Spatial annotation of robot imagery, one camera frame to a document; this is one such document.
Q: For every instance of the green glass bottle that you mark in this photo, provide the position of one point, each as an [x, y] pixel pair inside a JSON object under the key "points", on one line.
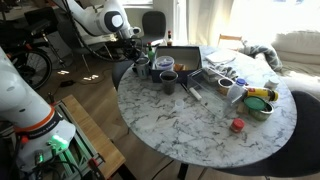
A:
{"points": [[150, 53]]}

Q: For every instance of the white marker tube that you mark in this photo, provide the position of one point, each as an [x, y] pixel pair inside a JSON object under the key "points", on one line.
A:
{"points": [[195, 94]]}

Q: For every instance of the grey striped towel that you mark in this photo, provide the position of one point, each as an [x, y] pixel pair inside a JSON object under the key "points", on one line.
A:
{"points": [[266, 53]]}

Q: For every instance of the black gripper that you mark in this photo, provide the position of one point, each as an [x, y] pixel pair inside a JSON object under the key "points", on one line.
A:
{"points": [[132, 46]]}

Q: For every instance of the grey office chair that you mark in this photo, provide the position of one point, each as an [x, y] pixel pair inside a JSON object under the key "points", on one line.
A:
{"points": [[151, 28]]}

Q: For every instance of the black bicycle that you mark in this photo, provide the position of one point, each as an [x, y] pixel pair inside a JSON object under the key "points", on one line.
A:
{"points": [[30, 60]]}

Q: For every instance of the blue cap plastic bottle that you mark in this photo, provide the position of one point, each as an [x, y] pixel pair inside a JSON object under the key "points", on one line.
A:
{"points": [[236, 90]]}

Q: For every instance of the clear cup with dark contents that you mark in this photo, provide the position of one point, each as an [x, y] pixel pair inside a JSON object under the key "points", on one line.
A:
{"points": [[168, 83]]}

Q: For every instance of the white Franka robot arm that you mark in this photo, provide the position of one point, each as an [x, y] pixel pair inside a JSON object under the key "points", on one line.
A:
{"points": [[30, 110]]}

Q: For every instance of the dark sauce bottle red cap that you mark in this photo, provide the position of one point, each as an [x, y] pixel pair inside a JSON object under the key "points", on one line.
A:
{"points": [[169, 38]]}

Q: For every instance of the white curtain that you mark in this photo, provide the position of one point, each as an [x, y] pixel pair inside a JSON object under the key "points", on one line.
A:
{"points": [[206, 16]]}

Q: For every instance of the red lid jar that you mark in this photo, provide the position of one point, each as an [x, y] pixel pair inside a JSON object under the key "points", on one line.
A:
{"points": [[237, 125]]}

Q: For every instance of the clear acrylic tray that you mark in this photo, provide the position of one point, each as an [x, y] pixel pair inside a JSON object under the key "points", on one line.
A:
{"points": [[213, 96]]}

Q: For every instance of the dark cardboard box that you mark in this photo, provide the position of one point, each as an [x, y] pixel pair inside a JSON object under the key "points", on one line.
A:
{"points": [[186, 61]]}

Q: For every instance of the white paper sheet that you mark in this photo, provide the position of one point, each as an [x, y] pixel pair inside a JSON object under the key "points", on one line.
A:
{"points": [[220, 56]]}

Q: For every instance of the yellow squeeze bottle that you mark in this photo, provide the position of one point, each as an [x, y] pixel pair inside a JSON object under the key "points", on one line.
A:
{"points": [[261, 93]]}

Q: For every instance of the white sofa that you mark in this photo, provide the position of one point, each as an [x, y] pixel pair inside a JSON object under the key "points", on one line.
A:
{"points": [[296, 56]]}

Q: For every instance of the open can dark contents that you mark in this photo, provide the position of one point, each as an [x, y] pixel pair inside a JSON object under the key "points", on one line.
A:
{"points": [[225, 86]]}

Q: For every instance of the plastic tub with white lid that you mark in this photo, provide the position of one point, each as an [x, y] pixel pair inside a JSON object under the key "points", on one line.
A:
{"points": [[164, 63]]}

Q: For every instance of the small clear measuring cup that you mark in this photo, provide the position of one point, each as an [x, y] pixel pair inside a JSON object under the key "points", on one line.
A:
{"points": [[179, 106]]}

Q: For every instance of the green metal frame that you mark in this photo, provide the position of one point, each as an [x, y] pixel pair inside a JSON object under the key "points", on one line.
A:
{"points": [[75, 143]]}

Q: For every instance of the grey upholstered chair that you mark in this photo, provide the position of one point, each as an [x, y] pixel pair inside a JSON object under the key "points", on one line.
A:
{"points": [[121, 75]]}

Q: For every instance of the tin with green lid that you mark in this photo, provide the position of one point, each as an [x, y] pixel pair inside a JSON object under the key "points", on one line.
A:
{"points": [[259, 108]]}

